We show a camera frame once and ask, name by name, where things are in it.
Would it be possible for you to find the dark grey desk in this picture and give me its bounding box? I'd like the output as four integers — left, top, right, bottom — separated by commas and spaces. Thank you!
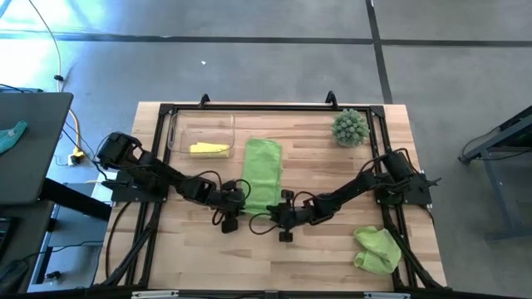
0, 91, 75, 207

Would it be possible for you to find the artificial plant in patterned pot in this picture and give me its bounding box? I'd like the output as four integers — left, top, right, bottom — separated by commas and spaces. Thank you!
331, 108, 371, 148

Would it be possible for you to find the black power cable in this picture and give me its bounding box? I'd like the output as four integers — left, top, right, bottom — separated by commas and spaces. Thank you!
61, 120, 101, 167

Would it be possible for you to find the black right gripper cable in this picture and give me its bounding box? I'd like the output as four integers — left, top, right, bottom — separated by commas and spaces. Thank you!
248, 212, 279, 236

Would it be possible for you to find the clear plastic basket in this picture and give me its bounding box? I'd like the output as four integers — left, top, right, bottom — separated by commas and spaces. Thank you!
166, 110, 236, 161

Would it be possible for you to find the teal cloth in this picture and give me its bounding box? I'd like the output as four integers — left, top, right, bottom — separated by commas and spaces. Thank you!
0, 120, 28, 155

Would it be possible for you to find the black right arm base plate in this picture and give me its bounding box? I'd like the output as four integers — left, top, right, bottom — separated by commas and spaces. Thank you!
372, 169, 433, 207

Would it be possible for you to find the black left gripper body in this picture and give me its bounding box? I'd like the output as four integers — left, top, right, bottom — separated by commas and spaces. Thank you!
214, 186, 246, 216

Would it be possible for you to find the yellow microfiber towel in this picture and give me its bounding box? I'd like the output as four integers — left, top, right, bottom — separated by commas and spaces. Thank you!
189, 142, 231, 159

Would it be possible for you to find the light green microfiber towel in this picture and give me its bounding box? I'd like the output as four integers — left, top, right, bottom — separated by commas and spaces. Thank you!
352, 223, 403, 276

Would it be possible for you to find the thin yellow cable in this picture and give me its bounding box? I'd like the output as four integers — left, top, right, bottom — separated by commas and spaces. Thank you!
27, 0, 84, 163

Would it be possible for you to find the silver metal bracket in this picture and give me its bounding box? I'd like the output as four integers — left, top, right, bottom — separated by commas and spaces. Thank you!
131, 290, 180, 299
363, 292, 411, 299

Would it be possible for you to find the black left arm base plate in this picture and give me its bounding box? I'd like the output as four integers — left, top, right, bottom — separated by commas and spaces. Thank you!
101, 169, 171, 203

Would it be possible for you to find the grey metal side table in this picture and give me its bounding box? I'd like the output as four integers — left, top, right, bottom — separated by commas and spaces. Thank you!
458, 105, 532, 242

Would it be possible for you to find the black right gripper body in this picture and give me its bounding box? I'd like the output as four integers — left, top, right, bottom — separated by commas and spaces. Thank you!
269, 201, 315, 228

